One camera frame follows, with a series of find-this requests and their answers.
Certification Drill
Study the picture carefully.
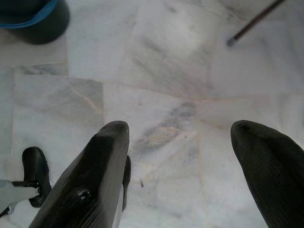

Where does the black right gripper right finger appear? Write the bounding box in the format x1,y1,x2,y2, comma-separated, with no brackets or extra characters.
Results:
230,120,304,228

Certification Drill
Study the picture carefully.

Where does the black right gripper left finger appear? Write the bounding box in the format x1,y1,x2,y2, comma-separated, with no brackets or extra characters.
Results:
29,120,130,228

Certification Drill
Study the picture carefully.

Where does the dark round rubbish bin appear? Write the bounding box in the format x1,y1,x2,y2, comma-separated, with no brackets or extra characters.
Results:
0,0,71,45

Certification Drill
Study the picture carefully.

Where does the blue plastic bin liner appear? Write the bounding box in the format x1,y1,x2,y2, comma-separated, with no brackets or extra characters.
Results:
0,0,59,29

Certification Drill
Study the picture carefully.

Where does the black robot right foot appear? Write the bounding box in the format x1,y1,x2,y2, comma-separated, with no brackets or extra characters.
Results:
121,155,132,212

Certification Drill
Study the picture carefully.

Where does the silver robot left leg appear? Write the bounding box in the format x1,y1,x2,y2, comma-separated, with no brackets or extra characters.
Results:
0,179,40,218

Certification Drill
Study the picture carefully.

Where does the dark thin pole grey tip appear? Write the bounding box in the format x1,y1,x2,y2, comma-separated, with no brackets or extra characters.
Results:
227,0,285,47

